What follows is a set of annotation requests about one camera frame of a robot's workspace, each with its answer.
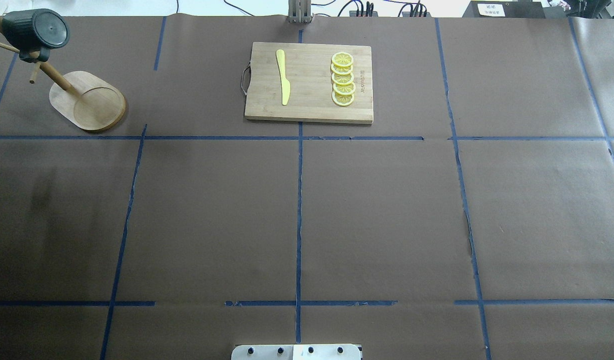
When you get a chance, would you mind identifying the dark teal mug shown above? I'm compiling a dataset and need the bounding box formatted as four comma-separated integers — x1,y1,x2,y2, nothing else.
1,8,70,63

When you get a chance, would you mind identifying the wooden cup rack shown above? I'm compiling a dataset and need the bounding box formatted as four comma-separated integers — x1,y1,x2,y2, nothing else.
0,12,128,133

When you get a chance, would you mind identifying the lemon slice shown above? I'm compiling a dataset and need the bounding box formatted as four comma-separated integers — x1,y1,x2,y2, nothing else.
331,91,355,107
330,63,353,76
332,82,356,96
331,73,354,85
330,51,354,68

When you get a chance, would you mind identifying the yellow plastic knife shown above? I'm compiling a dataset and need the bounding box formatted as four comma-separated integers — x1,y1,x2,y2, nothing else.
276,48,291,106

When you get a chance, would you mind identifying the bamboo cutting board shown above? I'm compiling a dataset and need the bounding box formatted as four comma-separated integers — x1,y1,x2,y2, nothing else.
244,42,374,125

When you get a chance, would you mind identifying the black power strip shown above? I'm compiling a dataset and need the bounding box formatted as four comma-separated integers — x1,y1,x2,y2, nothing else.
338,0,432,18

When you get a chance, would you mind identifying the black box with label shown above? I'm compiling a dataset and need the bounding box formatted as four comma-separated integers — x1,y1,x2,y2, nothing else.
462,0,545,19

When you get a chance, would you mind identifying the aluminium frame post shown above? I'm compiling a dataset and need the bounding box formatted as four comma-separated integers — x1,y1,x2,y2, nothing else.
288,0,313,24

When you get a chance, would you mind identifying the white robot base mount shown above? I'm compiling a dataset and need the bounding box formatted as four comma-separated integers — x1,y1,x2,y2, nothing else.
231,343,363,360

